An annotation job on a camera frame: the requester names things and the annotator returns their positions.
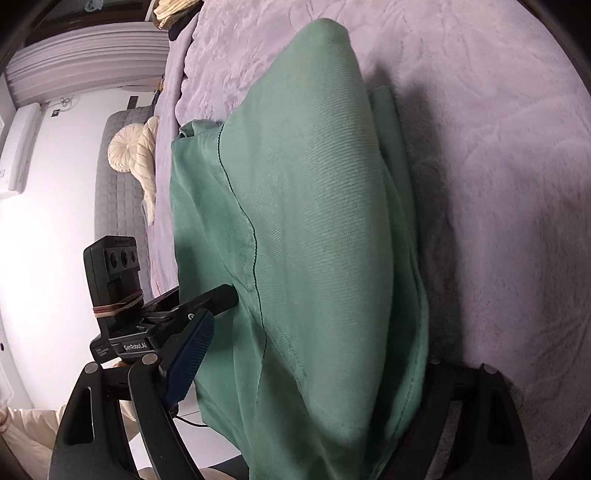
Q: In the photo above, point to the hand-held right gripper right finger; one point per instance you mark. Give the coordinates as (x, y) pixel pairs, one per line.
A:
(457, 410)

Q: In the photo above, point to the grey quilted headboard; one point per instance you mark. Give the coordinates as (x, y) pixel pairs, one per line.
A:
(120, 207)

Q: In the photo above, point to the person's cream clothing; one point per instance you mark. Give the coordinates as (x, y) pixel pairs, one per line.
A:
(27, 436)

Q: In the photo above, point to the cream crumpled cloth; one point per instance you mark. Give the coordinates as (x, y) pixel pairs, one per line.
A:
(175, 13)

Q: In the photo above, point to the grey pleated curtain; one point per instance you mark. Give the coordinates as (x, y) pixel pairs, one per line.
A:
(87, 62)

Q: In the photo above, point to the cream shell-shaped pillow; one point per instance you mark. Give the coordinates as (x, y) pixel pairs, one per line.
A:
(134, 152)

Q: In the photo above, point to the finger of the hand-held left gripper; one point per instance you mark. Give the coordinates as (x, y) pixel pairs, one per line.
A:
(219, 297)

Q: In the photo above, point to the white air conditioner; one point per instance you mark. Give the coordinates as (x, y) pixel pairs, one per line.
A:
(18, 152)

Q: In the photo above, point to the dark cloth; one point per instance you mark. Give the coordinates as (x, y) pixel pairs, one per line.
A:
(178, 31)

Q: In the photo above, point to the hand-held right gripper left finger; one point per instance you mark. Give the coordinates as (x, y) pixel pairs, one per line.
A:
(189, 360)

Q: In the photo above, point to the purple plush blanket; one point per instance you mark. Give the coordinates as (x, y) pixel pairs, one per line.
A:
(485, 161)

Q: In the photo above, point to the green work jacket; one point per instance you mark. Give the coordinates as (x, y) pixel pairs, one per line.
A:
(314, 230)

